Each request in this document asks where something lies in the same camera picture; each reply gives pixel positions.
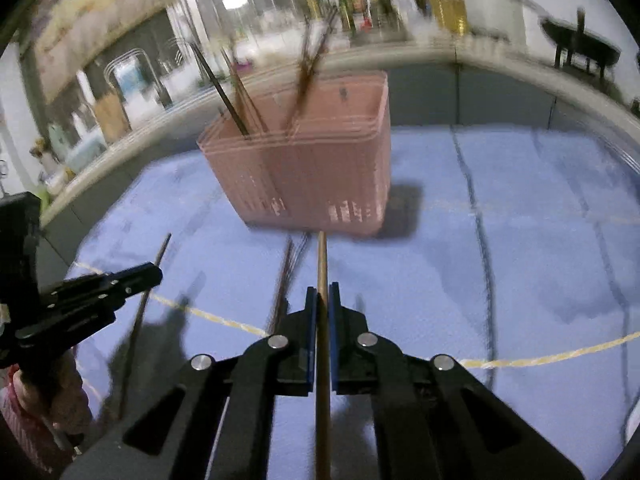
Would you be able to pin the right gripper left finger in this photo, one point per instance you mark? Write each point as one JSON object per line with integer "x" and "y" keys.
{"x": 214, "y": 419}

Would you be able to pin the person's left hand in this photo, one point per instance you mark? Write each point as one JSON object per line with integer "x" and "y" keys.
{"x": 57, "y": 397}

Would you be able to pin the chopsticks in compartment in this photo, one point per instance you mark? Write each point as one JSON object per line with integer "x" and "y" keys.
{"x": 244, "y": 105}
{"x": 308, "y": 64}

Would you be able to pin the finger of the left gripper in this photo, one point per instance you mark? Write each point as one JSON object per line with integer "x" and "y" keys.
{"x": 135, "y": 274}

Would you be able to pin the light brown chopstick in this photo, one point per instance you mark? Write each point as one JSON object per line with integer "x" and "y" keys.
{"x": 323, "y": 405}

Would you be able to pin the chopsticks in middle compartment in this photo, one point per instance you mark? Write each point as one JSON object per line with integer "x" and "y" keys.
{"x": 308, "y": 64}

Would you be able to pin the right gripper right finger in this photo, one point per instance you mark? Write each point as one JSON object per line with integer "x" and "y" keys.
{"x": 433, "y": 419}

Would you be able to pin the steel sink faucet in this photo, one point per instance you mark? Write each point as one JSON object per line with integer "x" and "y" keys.
{"x": 133, "y": 72}

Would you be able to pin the dark chopstick on cloth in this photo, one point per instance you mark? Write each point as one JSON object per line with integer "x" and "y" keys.
{"x": 131, "y": 350}

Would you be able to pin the black wok on stove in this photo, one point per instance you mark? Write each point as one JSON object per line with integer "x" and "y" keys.
{"x": 572, "y": 40}

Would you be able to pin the dark chopstick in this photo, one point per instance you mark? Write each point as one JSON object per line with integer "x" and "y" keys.
{"x": 217, "y": 85}
{"x": 131, "y": 350}

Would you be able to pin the blue checked tablecloth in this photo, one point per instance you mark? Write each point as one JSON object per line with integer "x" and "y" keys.
{"x": 514, "y": 250}

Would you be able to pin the pink perforated utensil basket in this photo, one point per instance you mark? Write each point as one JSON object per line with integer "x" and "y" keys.
{"x": 326, "y": 170}

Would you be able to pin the chopsticks in left compartment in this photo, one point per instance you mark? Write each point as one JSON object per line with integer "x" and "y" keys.
{"x": 244, "y": 105}

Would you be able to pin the yellow cooking oil bottle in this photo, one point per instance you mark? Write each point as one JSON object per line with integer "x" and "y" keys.
{"x": 451, "y": 16}

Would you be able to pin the wooden cutting board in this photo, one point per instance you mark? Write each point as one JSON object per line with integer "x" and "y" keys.
{"x": 111, "y": 117}

